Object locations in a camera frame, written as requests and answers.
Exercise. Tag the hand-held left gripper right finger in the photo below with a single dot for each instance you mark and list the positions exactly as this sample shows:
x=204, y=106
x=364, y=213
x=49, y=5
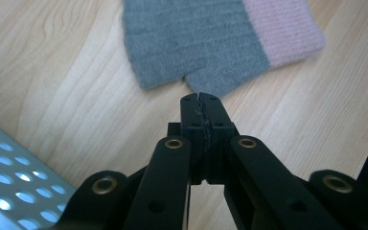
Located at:
x=215, y=127

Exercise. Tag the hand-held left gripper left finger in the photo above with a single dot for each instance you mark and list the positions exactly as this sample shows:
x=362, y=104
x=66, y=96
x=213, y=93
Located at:
x=191, y=127

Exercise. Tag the blue perforated plastic basket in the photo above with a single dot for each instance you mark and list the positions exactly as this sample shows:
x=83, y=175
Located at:
x=12, y=179

